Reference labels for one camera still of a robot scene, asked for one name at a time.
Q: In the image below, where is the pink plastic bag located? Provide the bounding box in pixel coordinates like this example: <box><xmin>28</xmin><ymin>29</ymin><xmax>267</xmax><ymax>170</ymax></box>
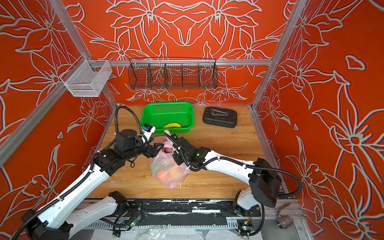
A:
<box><xmin>149</xmin><ymin>136</ymin><xmax>190</xmax><ymax>189</ymax></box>

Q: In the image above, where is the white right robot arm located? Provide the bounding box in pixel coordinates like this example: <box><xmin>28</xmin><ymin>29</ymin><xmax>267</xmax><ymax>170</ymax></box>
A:
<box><xmin>164</xmin><ymin>133</ymin><xmax>282</xmax><ymax>215</ymax></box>

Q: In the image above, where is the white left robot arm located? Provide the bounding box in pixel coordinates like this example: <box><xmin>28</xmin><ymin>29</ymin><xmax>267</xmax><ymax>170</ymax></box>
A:
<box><xmin>12</xmin><ymin>124</ymin><xmax>163</xmax><ymax>240</ymax></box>

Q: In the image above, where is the yellow banana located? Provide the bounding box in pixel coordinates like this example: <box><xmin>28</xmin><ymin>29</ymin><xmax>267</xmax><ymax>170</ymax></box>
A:
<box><xmin>163</xmin><ymin>123</ymin><xmax>182</xmax><ymax>129</ymax></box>

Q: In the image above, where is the green plastic basket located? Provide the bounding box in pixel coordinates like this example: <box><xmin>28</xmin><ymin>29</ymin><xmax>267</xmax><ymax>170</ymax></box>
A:
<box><xmin>141</xmin><ymin>102</ymin><xmax>195</xmax><ymax>134</ymax></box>

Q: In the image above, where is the black plastic tool case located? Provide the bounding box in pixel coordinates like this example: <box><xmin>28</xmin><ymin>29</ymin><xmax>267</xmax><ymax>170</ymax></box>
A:
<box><xmin>203</xmin><ymin>107</ymin><xmax>238</xmax><ymax>128</ymax></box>

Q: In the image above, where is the clear plastic wrap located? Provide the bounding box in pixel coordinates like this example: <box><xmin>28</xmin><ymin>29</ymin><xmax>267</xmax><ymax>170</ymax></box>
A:
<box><xmin>135</xmin><ymin>227</ymin><xmax>182</xmax><ymax>240</ymax></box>

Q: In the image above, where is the metal pipe fitting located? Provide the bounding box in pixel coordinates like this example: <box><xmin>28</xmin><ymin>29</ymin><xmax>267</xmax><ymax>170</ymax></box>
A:
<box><xmin>275</xmin><ymin>212</ymin><xmax>294</xmax><ymax>230</ymax></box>

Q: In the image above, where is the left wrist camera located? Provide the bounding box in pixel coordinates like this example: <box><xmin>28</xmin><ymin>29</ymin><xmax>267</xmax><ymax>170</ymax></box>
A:
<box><xmin>141</xmin><ymin>124</ymin><xmax>156</xmax><ymax>143</ymax></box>

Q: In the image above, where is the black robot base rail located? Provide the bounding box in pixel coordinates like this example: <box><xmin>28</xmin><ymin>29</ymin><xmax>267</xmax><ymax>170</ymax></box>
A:
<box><xmin>117</xmin><ymin>199</ymin><xmax>262</xmax><ymax>230</ymax></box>

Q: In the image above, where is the black wire wall basket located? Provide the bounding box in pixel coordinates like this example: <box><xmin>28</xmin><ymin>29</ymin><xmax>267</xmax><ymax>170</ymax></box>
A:
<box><xmin>128</xmin><ymin>58</ymin><xmax>219</xmax><ymax>90</ymax></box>

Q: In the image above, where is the white wire wall basket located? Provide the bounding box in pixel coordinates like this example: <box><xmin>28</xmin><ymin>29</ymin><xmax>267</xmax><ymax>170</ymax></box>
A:
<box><xmin>59</xmin><ymin>55</ymin><xmax>113</xmax><ymax>98</ymax></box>

